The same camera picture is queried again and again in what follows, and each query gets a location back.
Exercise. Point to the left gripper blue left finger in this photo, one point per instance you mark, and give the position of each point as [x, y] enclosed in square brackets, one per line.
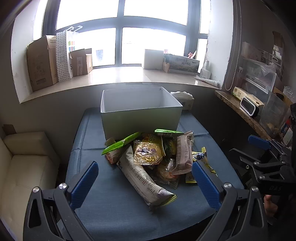
[81, 183]

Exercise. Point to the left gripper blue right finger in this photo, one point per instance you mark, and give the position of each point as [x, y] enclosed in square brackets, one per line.
[208, 189]

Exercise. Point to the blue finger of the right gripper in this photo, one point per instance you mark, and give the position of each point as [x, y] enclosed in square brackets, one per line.
[259, 142]

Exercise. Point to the yellow blue chip bag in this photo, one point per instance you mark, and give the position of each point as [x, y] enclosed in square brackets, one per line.
[202, 155]

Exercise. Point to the pink white snack packet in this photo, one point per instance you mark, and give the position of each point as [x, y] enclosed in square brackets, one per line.
[184, 158]

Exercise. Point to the green snack packet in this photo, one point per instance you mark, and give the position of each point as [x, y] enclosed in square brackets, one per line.
[167, 133]
[112, 145]

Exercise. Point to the large yellow snack bag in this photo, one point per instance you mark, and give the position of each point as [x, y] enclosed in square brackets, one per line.
[167, 145]

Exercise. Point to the long white snack bag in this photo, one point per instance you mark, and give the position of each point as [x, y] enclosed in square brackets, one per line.
[153, 194]

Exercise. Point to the yellow round cracker bag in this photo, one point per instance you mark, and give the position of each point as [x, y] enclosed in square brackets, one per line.
[146, 153]

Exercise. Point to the orange rice cracker packet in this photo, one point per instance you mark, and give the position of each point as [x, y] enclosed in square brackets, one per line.
[164, 173]

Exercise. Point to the person's right hand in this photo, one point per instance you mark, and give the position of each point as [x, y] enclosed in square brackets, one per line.
[269, 206]

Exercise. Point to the white digital clock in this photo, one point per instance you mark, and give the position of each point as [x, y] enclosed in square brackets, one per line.
[249, 107]

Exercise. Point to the brown paper snack bag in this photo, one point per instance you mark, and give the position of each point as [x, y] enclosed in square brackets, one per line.
[114, 155]

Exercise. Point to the beige tea box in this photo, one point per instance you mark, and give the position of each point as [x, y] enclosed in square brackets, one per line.
[240, 93]

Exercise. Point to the wooden side shelf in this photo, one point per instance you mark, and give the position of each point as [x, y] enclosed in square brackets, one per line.
[234, 103]

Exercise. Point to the cream leather sofa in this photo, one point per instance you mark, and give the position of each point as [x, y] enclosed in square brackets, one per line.
[27, 160]

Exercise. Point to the clear plastic drawer unit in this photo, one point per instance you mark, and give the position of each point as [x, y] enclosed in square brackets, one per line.
[261, 71]

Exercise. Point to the rolled white paper tube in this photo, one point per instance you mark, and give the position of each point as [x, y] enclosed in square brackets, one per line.
[208, 81]

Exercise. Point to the tissue box with bag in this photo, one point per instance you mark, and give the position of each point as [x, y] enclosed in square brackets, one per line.
[186, 99]

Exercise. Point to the white plastic bottle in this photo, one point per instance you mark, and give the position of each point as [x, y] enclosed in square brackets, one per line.
[205, 72]

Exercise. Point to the white cardboard storage box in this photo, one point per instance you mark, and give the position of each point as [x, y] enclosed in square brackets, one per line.
[138, 109]

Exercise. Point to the printed landscape carton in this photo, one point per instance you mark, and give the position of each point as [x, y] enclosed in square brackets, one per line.
[180, 64]

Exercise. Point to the small open cardboard box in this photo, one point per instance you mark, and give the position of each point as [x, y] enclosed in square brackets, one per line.
[81, 61]

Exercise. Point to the white box on sill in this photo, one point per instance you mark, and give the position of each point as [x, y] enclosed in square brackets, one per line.
[153, 59]

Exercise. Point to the tall brown cardboard box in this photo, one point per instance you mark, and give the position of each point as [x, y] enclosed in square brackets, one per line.
[41, 59]

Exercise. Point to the dotted white paper bag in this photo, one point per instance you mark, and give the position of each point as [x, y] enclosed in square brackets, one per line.
[66, 41]

